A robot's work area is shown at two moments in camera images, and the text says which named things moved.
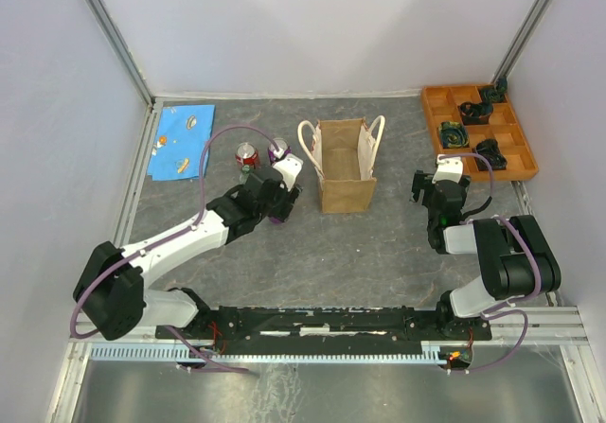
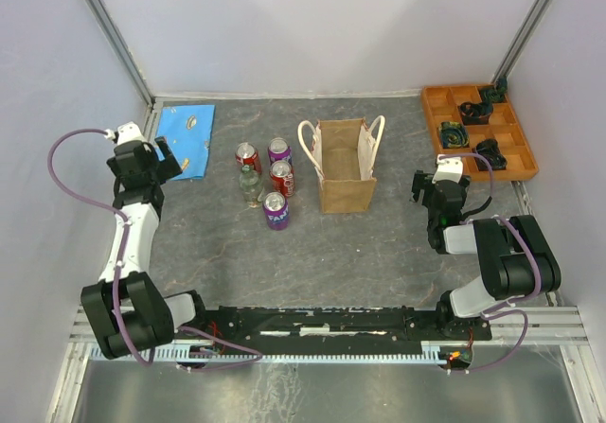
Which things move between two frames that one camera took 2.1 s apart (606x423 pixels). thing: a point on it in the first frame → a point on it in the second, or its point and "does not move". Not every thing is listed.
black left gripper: [283, 209] → [169, 167]
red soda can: [246, 154] does not move
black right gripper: [421, 182] does not move
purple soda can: [281, 144] does not move
